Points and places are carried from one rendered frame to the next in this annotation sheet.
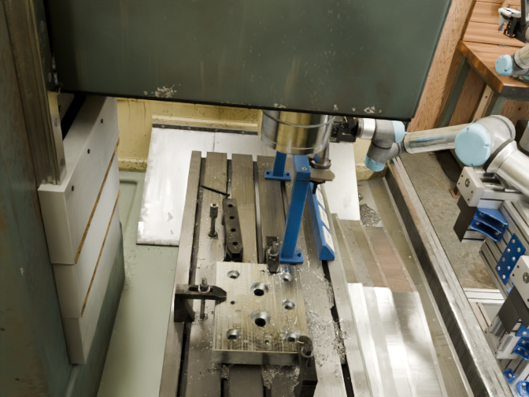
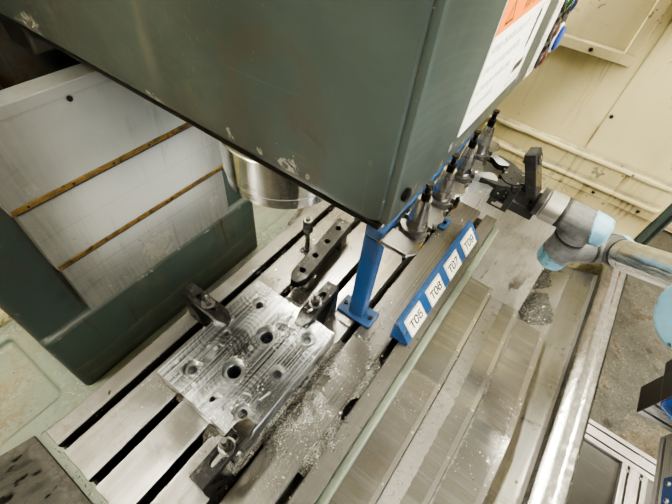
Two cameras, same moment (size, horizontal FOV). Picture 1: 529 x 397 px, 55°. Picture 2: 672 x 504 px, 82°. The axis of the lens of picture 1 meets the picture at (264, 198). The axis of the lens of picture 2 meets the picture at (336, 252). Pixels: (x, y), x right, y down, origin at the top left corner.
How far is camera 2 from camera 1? 0.82 m
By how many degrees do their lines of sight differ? 30
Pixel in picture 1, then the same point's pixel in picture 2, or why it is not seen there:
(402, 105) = (350, 184)
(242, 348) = (182, 389)
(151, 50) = not seen: outside the picture
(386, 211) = (565, 316)
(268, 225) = not seen: hidden behind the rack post
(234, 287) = (246, 317)
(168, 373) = (137, 363)
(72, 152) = (27, 90)
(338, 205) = (502, 281)
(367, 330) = (402, 443)
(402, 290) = (491, 424)
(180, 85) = (36, 14)
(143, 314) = not seen: hidden behind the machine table
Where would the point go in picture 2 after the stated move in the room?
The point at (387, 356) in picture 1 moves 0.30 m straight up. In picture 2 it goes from (404, 488) to (442, 459)
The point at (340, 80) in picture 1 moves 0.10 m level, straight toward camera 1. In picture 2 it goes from (218, 71) to (75, 109)
